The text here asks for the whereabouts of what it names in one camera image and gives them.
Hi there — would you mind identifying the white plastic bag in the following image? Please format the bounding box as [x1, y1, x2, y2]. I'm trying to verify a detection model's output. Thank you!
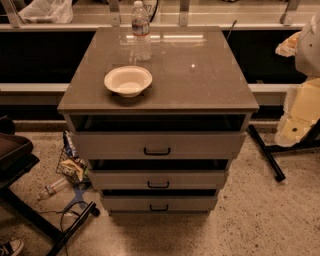
[19, 0, 73, 24]

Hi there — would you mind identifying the clear plastic water bottle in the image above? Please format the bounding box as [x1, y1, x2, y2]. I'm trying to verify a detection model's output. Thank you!
[131, 0, 151, 61]

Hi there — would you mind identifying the black cable on floor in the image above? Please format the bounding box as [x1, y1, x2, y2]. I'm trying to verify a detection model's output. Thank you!
[34, 200, 89, 256]

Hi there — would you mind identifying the black floor stand right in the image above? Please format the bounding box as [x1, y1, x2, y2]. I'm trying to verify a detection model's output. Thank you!
[248, 120, 320, 182]

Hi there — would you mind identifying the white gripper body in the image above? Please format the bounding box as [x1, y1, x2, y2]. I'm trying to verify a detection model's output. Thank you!
[274, 78, 320, 147]

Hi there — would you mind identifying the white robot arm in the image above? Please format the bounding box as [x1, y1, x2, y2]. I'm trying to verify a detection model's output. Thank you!
[275, 12, 320, 147]

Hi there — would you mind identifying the empty bottle on floor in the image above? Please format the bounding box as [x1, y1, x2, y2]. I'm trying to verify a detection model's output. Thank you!
[37, 177, 70, 201]

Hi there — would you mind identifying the black chair with base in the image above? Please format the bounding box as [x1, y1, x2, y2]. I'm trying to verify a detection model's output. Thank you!
[0, 116, 100, 256]

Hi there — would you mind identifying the black white sneaker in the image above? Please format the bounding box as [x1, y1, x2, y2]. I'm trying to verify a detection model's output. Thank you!
[0, 239, 24, 256]

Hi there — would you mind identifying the grey drawer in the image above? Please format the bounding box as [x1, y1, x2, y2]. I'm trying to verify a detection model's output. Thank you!
[89, 170, 226, 190]
[101, 196, 217, 213]
[72, 132, 246, 160]

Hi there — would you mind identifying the grey drawer cabinet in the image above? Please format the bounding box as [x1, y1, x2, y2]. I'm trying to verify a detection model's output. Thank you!
[56, 25, 260, 216]

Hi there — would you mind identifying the white paper bowl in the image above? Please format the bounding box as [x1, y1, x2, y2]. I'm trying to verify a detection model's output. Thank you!
[104, 66, 153, 98]

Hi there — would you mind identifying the wire basket with snack bags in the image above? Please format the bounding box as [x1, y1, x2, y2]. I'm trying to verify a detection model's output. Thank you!
[59, 131, 90, 185]

